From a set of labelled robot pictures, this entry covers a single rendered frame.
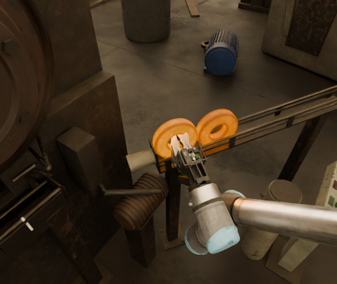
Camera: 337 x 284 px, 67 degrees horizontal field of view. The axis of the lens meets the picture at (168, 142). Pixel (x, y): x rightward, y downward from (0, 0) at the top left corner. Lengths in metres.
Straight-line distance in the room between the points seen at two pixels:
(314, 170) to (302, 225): 1.26
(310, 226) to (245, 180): 1.06
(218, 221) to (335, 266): 1.01
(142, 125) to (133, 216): 1.19
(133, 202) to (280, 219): 0.49
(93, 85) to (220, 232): 0.58
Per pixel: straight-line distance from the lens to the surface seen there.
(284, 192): 1.05
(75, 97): 0.83
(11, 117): 0.51
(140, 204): 0.93
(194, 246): 0.81
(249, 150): 1.90
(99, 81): 0.88
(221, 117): 0.85
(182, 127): 0.81
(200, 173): 0.71
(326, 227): 0.68
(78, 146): 0.76
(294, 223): 0.71
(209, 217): 0.69
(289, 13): 2.92
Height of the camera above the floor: 1.32
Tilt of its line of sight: 45 degrees down
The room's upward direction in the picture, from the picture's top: straight up
